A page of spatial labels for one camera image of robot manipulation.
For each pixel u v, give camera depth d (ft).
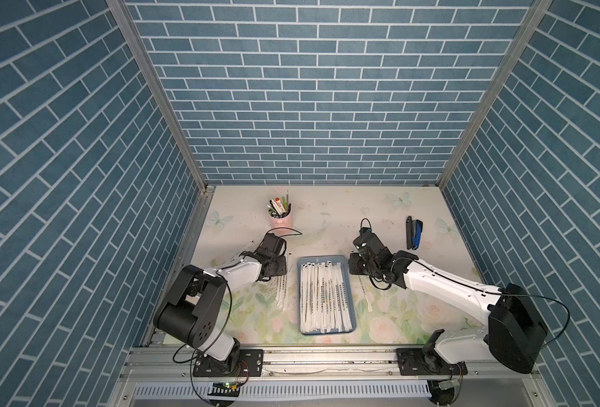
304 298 2.79
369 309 2.77
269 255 2.39
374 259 2.10
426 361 2.18
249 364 2.39
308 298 2.79
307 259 3.14
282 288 2.91
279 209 3.25
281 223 3.16
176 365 1.36
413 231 3.33
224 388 2.37
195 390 2.27
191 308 1.46
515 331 1.37
